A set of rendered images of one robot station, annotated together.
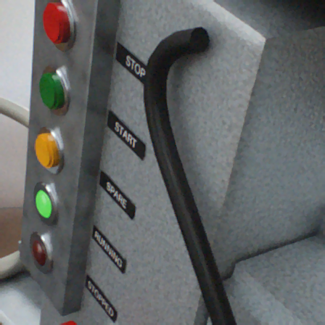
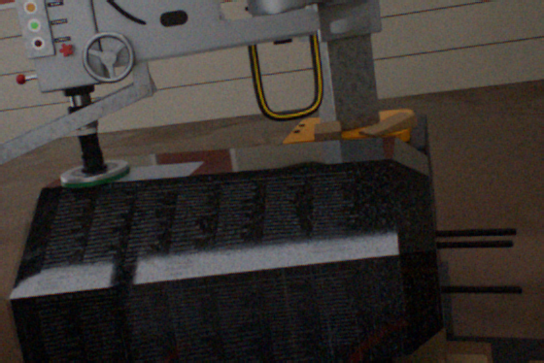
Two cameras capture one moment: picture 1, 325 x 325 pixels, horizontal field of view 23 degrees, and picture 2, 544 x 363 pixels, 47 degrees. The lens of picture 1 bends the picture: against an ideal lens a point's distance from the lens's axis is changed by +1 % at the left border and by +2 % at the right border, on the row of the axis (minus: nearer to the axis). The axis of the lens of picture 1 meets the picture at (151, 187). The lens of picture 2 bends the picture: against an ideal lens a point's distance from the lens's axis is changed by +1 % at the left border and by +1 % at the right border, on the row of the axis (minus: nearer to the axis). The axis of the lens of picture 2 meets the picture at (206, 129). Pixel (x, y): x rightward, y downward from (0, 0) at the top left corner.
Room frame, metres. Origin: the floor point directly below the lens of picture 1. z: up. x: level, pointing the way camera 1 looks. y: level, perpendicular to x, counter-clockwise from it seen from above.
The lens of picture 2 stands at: (-0.90, 1.28, 1.31)
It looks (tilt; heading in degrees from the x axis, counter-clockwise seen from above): 10 degrees down; 306
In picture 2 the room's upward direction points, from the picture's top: 9 degrees counter-clockwise
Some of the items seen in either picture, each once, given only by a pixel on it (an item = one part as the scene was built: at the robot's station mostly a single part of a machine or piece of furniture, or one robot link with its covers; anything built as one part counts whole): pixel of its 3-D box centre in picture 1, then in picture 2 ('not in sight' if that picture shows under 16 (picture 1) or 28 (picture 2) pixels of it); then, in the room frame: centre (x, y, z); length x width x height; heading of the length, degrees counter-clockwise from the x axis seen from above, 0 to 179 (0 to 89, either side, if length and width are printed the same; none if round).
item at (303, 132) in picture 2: not in sight; (350, 128); (0.10, -1.13, 0.76); 0.49 x 0.49 x 0.05; 15
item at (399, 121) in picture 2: not in sight; (387, 123); (-0.11, -1.01, 0.80); 0.20 x 0.10 x 0.05; 55
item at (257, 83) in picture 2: not in sight; (287, 72); (0.02, -0.48, 1.10); 0.23 x 0.03 x 0.32; 40
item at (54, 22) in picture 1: (57, 23); not in sight; (0.50, 0.08, 1.52); 0.03 x 0.01 x 0.03; 40
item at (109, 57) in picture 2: not in sight; (109, 56); (0.36, -0.05, 1.24); 0.15 x 0.10 x 0.15; 40
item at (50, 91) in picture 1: (53, 91); not in sight; (0.50, 0.08, 1.47); 0.03 x 0.01 x 0.03; 40
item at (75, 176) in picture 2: not in sight; (94, 171); (0.53, -0.06, 0.89); 0.21 x 0.21 x 0.01
